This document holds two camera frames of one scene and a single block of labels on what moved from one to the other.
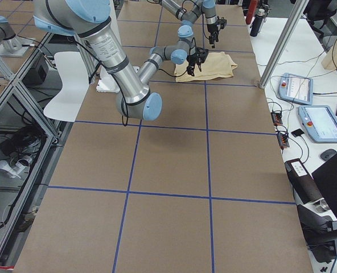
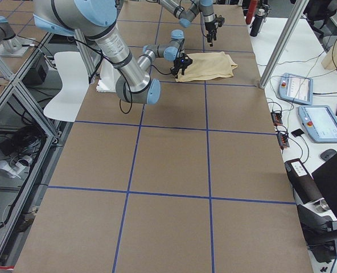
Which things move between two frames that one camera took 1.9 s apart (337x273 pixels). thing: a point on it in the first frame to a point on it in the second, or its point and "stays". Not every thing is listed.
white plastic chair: [68, 103] stays
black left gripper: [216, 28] stays
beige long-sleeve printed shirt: [217, 65] stays
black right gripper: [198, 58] to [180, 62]
